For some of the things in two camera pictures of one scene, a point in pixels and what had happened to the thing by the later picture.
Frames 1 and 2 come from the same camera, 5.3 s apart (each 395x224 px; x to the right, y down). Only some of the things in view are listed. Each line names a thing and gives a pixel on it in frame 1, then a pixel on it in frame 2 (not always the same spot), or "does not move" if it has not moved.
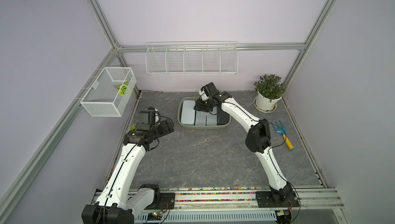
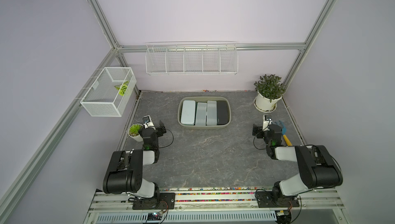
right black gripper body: [207, 104] to [261, 134]
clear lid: [201, 117] does not move
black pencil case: [223, 117] does not move
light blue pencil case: [188, 112] does not move
